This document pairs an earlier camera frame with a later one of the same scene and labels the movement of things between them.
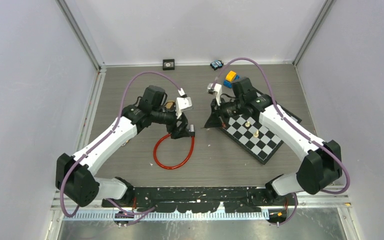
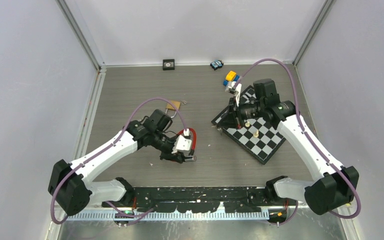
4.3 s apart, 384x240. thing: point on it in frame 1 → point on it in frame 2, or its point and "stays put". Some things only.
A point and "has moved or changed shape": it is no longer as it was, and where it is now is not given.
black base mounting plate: x=185 y=199 stays put
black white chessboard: x=258 y=140 stays put
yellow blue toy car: x=231 y=76 stays put
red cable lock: x=192 y=132 has moved or changed shape
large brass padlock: x=170 y=105 stays put
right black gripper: x=215 y=120 → x=229 y=120
